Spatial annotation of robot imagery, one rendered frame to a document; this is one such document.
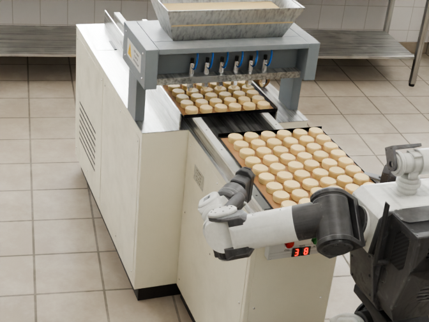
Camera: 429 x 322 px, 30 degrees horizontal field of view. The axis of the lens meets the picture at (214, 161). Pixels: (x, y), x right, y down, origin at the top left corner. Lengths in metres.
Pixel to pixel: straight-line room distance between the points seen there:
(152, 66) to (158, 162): 0.42
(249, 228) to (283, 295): 0.88
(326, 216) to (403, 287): 0.25
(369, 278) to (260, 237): 0.31
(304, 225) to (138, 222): 1.44
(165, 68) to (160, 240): 0.75
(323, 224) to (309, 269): 0.88
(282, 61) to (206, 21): 0.41
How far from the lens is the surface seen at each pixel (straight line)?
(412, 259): 1.95
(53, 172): 4.55
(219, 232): 2.05
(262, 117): 3.23
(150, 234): 3.37
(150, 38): 3.11
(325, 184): 2.53
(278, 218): 1.99
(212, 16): 3.05
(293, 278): 2.82
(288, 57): 3.31
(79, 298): 3.61
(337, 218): 1.96
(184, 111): 3.17
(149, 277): 3.50
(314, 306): 2.95
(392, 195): 2.08
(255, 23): 3.15
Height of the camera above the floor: 2.22
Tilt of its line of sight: 28 degrees down
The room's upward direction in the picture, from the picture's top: 6 degrees clockwise
